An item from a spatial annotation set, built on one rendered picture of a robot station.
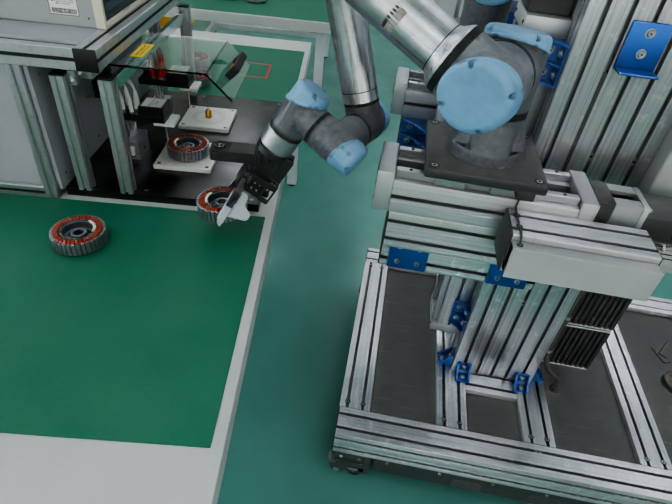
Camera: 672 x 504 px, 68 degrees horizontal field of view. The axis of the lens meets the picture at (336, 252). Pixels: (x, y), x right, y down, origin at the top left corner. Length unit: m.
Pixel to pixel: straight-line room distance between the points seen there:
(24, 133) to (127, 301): 0.49
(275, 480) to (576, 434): 0.90
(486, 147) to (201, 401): 0.66
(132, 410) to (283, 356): 1.06
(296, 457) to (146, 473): 0.90
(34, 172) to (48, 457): 0.73
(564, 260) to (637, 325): 1.21
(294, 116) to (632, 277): 0.68
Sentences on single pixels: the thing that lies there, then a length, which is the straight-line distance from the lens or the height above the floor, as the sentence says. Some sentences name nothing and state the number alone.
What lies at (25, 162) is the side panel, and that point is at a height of 0.83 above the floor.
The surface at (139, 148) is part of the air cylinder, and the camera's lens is 1.45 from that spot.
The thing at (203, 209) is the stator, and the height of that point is 0.83.
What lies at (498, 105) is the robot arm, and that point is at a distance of 0.80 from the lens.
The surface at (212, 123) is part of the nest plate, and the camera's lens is 1.62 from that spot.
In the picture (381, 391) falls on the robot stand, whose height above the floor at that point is 0.21.
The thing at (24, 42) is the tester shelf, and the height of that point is 1.12.
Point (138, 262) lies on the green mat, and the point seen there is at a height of 0.75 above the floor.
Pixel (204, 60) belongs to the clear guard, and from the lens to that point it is 1.26.
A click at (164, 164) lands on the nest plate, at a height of 0.78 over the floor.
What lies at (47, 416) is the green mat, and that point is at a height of 0.75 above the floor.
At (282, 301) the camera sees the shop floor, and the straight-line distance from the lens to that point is 2.08.
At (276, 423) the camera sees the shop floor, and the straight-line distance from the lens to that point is 1.73.
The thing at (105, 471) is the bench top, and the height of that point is 0.75.
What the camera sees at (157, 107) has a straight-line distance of 1.39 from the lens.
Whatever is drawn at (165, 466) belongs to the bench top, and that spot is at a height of 0.75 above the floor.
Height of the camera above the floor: 1.47
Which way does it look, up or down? 39 degrees down
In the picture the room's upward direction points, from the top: 7 degrees clockwise
